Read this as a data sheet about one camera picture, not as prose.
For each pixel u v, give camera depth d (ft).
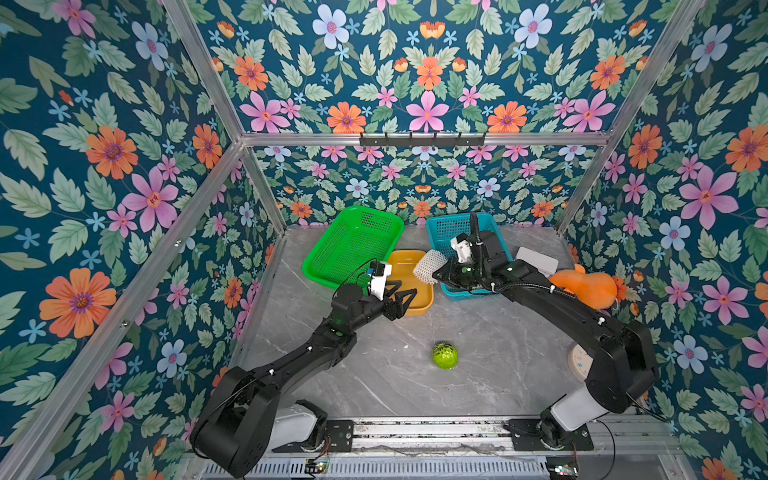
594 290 3.05
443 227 3.66
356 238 3.78
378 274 2.28
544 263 3.45
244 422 1.35
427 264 2.68
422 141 3.00
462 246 2.52
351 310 2.05
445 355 2.63
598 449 2.36
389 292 2.40
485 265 2.09
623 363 1.40
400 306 2.32
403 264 3.54
